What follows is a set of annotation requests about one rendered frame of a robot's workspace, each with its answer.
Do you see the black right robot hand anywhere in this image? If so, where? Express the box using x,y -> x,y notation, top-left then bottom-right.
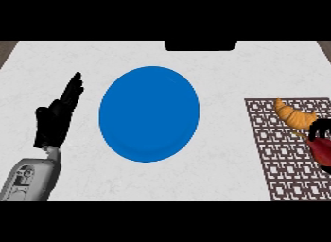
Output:
307,116 -> 331,180

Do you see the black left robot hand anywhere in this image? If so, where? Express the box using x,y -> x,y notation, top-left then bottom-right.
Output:
32,71 -> 86,149

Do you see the red pear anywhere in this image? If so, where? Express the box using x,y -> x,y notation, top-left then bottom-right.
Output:
293,131 -> 331,167

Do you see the brown patterned placemat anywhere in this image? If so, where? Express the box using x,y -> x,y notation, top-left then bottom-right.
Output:
244,97 -> 331,201

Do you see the blue plate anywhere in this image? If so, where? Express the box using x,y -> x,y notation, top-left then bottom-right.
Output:
97,65 -> 201,164

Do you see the golden croissant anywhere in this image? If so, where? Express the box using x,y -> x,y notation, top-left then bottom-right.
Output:
273,97 -> 318,130

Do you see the black appliance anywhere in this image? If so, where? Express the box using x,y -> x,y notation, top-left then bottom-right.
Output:
165,41 -> 239,52

